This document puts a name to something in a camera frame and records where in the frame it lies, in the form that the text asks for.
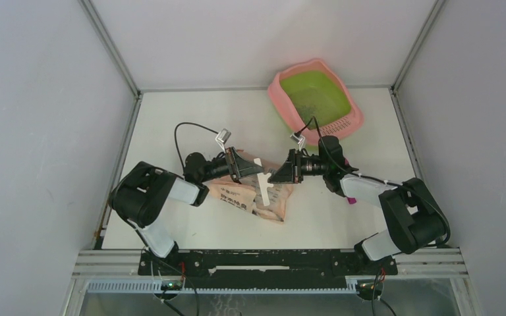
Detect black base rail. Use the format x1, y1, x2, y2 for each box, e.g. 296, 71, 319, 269
138, 249, 398, 290

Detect green litter granules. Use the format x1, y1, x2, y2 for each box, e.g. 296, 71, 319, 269
296, 103, 333, 126

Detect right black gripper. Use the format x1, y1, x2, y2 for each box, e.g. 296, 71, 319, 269
267, 149, 329, 184

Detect pink green litter box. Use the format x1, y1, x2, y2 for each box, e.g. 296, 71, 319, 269
267, 59, 364, 146

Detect right black cable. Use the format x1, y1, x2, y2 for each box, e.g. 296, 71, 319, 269
294, 116, 452, 249

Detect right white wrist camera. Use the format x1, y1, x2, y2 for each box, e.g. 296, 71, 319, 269
290, 132, 306, 151

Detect cat litter bag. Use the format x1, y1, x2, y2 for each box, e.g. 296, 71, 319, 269
207, 174, 293, 224

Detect torn white bag strip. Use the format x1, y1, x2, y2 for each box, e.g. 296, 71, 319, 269
254, 157, 277, 207

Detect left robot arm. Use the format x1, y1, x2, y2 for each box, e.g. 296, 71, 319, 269
107, 147, 264, 275

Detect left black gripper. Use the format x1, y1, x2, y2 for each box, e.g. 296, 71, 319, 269
200, 147, 264, 183

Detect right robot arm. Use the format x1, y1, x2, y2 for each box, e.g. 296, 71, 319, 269
267, 136, 450, 274

